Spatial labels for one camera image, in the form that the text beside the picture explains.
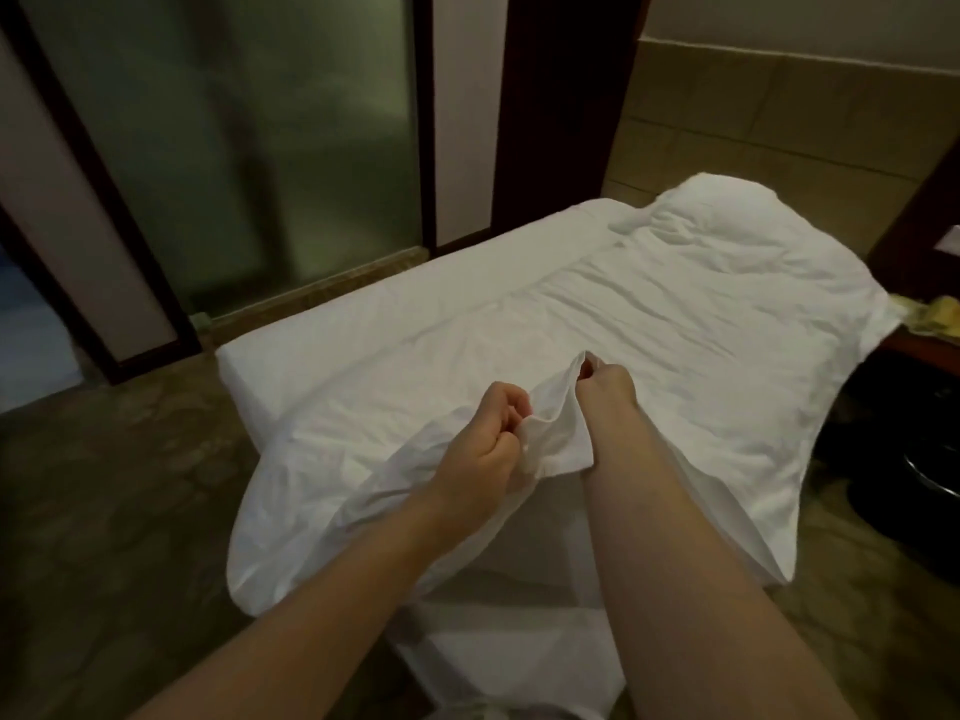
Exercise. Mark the person's left hand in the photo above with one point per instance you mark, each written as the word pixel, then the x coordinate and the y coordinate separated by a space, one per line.
pixel 488 457

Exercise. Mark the person's right hand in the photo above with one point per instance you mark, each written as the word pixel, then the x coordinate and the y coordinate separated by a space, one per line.
pixel 608 390

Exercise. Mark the white duvet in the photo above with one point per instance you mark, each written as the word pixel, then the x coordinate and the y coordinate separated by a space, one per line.
pixel 690 337

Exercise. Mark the white bed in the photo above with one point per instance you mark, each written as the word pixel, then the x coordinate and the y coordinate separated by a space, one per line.
pixel 390 307

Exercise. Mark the white pillow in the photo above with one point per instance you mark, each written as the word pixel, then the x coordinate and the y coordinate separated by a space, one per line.
pixel 765 217

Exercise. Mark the person's right forearm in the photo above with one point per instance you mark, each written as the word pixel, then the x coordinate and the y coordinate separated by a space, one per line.
pixel 690 592

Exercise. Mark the person's left forearm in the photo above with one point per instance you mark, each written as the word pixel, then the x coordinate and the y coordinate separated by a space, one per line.
pixel 300 637

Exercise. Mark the tan padded headboard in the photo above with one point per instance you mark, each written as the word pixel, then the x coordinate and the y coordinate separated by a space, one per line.
pixel 780 127

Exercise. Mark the dark wooden nightstand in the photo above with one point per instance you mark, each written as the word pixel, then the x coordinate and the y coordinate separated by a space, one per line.
pixel 923 352

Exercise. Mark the black trash bin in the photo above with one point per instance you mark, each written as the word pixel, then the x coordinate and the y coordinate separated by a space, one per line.
pixel 923 487

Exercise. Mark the beige telephone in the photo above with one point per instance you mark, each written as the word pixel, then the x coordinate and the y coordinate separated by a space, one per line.
pixel 933 315

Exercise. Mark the white wall switch panel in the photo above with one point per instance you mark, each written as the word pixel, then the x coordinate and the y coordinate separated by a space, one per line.
pixel 948 241

